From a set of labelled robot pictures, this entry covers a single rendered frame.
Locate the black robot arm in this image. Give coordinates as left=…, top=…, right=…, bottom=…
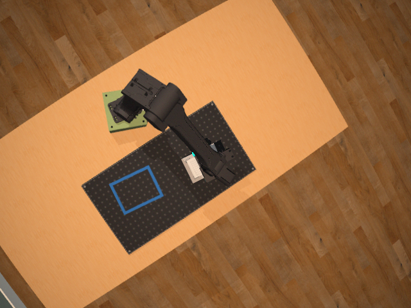
left=108, top=69, right=235, bottom=186

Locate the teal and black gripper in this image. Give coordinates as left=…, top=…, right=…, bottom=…
left=192, top=152, right=215, bottom=182

